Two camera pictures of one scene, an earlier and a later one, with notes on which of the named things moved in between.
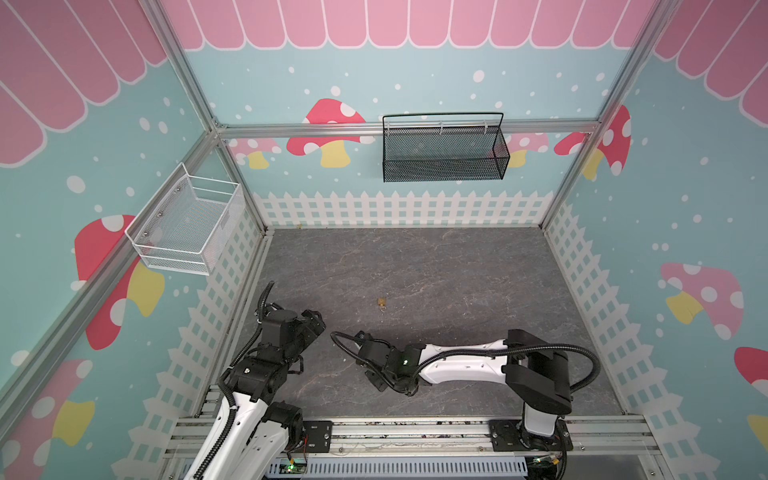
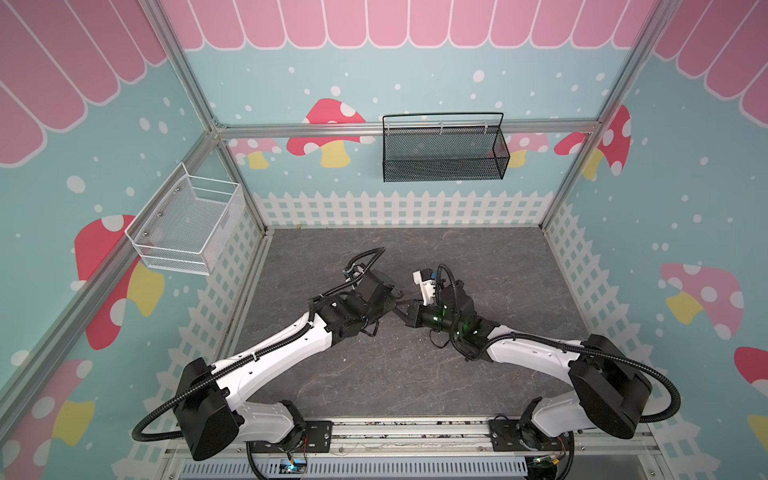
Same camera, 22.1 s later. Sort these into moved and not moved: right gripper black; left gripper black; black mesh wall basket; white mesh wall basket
Moved: right gripper black; left gripper black
Not moved: white mesh wall basket; black mesh wall basket
